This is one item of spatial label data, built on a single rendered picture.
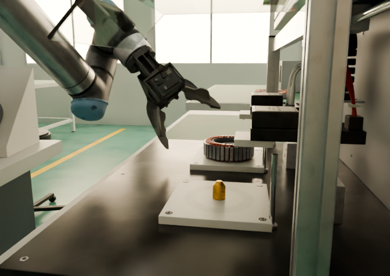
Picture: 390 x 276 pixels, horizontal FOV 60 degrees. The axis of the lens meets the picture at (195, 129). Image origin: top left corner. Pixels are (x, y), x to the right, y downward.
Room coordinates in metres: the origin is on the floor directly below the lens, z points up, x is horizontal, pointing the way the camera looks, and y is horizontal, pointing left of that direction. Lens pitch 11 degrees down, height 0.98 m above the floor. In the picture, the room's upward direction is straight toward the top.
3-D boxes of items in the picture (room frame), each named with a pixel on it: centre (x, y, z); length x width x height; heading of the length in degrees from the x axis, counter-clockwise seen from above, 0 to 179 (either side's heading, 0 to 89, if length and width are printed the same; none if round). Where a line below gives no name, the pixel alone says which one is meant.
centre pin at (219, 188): (0.49, -0.04, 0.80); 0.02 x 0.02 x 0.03
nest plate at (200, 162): (0.72, -0.07, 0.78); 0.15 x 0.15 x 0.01; 81
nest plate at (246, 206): (0.49, -0.04, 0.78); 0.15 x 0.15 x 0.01; 81
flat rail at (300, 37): (0.59, -0.15, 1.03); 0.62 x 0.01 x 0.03; 171
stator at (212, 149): (0.72, -0.07, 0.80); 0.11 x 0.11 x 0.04
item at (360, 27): (0.50, -0.21, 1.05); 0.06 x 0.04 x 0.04; 171
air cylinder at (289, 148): (0.70, -0.22, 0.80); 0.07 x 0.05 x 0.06; 171
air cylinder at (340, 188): (0.46, -0.18, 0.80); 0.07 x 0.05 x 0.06; 171
